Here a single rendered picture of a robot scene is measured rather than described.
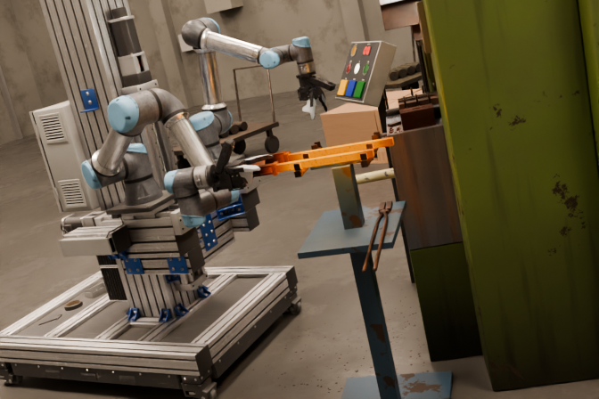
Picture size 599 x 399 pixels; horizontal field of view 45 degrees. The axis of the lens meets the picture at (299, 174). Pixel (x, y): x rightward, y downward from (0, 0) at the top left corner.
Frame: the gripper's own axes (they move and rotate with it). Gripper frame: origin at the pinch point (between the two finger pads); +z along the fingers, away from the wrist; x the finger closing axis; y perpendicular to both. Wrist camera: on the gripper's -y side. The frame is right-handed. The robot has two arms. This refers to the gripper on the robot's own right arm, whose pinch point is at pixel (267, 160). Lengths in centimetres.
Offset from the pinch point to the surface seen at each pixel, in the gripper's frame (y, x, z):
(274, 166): 1.9, 2.3, 2.6
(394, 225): 29.0, -6.4, 34.3
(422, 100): -1, -59, 45
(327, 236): 29.0, -4.3, 12.6
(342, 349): 99, -58, -6
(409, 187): 28, -43, 36
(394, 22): -31, -58, 40
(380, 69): -9, -105, 24
